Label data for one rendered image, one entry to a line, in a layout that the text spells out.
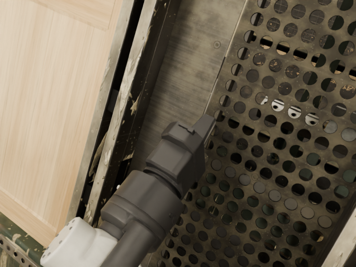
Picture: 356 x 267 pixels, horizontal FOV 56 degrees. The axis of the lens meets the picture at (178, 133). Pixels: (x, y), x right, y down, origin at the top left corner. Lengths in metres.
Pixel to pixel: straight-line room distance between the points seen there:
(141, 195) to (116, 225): 0.05
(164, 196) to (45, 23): 0.47
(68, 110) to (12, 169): 0.24
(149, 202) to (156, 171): 0.05
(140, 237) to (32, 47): 0.51
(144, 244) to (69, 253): 0.08
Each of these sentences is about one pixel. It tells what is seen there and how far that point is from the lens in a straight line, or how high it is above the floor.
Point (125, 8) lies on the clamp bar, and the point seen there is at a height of 1.38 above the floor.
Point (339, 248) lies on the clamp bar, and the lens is 0.48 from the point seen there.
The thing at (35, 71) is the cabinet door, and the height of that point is 1.20.
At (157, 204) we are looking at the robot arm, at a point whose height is 1.27.
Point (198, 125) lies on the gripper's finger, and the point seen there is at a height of 1.27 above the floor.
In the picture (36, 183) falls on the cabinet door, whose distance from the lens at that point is 0.82.
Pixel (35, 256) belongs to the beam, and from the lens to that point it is 0.84.
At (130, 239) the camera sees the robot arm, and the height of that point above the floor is 1.29.
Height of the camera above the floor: 1.63
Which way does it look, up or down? 49 degrees down
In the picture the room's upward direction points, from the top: straight up
